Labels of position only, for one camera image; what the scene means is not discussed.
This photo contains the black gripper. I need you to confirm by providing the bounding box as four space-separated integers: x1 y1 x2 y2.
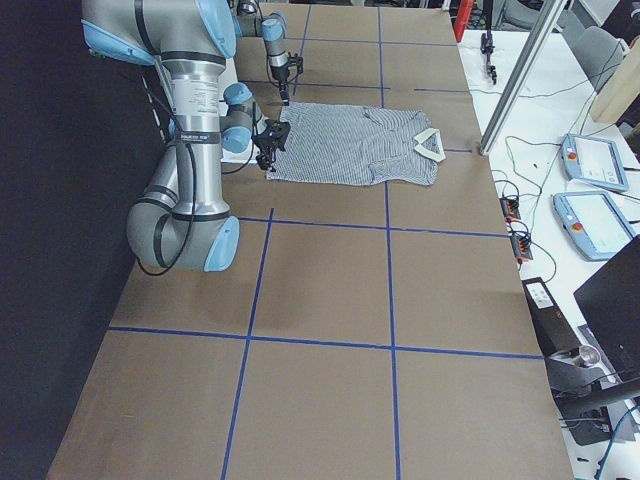
252 119 291 172
268 52 304 105

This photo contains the blue white striped polo shirt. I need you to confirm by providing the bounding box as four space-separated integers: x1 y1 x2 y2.
266 102 445 186

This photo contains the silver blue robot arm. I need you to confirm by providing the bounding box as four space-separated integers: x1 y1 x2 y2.
82 1 302 276
234 0 304 106

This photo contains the brown table cover mat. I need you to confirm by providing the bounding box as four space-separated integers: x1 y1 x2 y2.
48 5 572 479

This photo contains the orange black connector board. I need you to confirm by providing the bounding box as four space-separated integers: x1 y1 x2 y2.
508 225 533 265

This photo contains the grey office chair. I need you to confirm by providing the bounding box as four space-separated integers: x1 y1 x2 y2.
569 26 630 93

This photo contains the upper teach pendant tablet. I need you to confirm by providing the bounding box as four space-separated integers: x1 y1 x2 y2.
561 133 629 193

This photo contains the teach pendant tablet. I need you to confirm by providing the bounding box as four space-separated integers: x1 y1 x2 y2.
552 191 637 261
561 133 629 193

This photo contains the lower teach pendant tablet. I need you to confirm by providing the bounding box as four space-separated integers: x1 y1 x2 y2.
552 191 637 261

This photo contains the black box with label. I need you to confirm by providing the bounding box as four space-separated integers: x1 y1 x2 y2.
522 277 582 357

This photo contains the black monitor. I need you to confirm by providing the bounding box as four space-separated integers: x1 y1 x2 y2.
574 238 639 379

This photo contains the silver metal cylinder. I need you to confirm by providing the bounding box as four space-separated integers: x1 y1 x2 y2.
572 344 601 368

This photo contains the aluminium frame post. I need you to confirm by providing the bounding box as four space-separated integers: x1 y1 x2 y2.
479 0 566 155

